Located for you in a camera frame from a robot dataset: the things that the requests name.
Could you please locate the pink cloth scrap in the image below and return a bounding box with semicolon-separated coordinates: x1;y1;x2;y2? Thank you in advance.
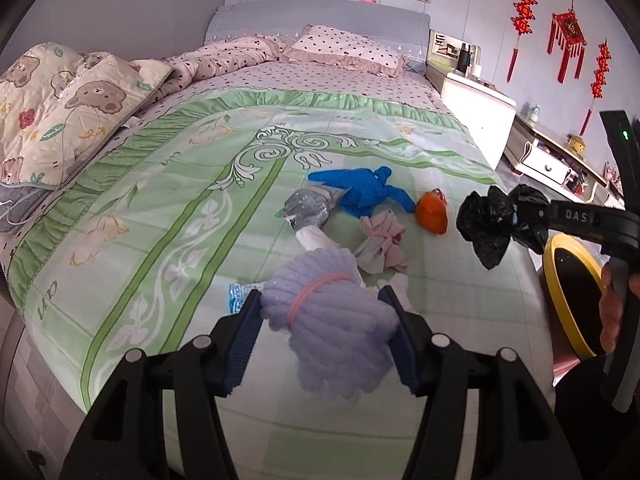
352;210;408;276

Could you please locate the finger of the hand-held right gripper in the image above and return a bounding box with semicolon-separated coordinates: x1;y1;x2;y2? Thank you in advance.
515;199;551;233

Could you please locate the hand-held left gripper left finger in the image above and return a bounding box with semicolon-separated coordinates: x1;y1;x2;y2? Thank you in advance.
60;289;264;480

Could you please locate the pink dotted bed sheet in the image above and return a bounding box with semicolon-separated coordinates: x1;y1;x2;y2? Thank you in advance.
150;57;451;111

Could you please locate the clear blue printed wrapper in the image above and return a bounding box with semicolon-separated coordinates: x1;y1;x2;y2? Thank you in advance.
227;282;263;316

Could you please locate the nightstand shelf organizer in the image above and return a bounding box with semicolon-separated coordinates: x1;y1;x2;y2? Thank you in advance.
429;29;482;78

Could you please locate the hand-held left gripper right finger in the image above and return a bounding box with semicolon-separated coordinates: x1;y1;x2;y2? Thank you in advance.
377;285;583;480

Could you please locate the red diamond tassel ornament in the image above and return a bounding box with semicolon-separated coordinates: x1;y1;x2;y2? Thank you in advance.
546;0;587;86

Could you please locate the green floral blanket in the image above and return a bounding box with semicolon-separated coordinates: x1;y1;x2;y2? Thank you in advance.
7;87;556;480

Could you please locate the person's right hand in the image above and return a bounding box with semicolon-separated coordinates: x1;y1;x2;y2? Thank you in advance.
599;264;625;356

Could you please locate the red knot hanging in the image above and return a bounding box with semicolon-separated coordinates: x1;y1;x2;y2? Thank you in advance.
507;0;537;83
580;39;612;136

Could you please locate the white side cabinet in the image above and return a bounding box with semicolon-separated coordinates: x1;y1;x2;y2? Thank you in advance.
597;162;627;209

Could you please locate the white tv cabinet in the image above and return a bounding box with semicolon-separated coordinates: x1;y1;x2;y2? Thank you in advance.
502;112;608;201

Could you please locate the yellow rimmed trash bin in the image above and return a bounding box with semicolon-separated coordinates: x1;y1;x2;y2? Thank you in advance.
542;237;613;361

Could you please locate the grey bed headboard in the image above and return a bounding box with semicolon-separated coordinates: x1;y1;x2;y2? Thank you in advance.
205;0;432;51

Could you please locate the orange plastic wrapper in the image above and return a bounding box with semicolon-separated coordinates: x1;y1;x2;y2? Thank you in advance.
415;191;448;235

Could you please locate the bear print quilt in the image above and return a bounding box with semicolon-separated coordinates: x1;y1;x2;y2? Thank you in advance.
0;41;176;191

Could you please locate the silver foil wrapper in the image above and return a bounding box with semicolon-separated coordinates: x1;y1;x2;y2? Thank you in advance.
284;186;346;231

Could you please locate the pink dotted pillow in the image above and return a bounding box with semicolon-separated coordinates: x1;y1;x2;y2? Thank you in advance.
280;24;408;78

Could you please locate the white tissue wad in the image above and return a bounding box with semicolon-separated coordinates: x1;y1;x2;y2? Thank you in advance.
295;225;341;253

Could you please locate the black plastic bag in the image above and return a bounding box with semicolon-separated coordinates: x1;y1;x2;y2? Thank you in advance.
456;184;551;270

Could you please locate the person's right forearm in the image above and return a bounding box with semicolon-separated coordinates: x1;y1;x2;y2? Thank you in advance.
552;352;640;480

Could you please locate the pink dotted duvet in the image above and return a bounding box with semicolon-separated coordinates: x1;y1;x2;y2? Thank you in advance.
132;35;286;93

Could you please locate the white nightstand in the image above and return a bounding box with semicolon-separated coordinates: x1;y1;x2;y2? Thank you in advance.
425;55;517;171

